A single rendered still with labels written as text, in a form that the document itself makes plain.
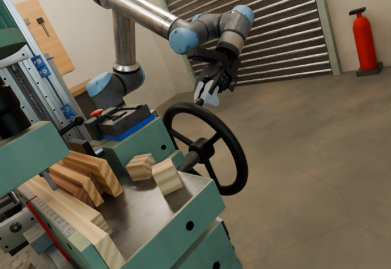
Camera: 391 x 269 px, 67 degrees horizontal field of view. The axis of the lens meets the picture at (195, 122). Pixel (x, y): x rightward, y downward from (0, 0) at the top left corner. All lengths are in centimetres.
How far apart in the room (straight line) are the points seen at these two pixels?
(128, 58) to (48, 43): 289
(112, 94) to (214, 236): 84
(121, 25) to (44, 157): 76
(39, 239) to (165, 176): 36
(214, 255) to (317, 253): 100
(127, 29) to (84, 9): 324
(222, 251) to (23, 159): 38
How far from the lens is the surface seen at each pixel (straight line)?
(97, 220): 47
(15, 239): 120
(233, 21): 93
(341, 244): 155
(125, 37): 125
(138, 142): 65
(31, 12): 418
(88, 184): 57
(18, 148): 56
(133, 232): 46
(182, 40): 85
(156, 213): 47
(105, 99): 126
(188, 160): 75
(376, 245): 154
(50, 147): 57
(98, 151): 68
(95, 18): 448
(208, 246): 55
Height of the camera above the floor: 115
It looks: 20 degrees down
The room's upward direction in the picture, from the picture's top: 23 degrees counter-clockwise
